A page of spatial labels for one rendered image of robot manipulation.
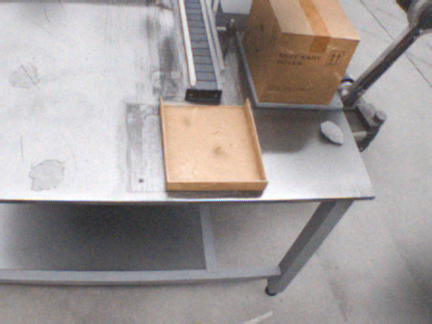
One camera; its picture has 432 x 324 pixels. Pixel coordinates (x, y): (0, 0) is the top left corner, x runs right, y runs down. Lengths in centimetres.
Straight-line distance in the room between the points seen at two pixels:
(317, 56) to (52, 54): 82
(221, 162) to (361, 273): 118
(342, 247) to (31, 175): 153
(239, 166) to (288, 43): 36
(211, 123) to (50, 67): 53
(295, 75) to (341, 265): 111
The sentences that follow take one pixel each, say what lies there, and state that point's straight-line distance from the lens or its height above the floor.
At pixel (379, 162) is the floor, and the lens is 269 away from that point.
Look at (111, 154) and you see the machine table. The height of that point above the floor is 83.
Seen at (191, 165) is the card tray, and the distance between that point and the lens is 122.
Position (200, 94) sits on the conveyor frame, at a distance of 137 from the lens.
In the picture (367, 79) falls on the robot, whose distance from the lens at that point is 234.
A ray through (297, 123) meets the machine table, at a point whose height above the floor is 83.
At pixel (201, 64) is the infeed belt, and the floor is 88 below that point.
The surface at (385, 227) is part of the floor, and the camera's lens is 244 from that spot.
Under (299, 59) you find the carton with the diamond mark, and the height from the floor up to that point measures 103.
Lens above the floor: 180
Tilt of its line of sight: 49 degrees down
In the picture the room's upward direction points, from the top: 11 degrees clockwise
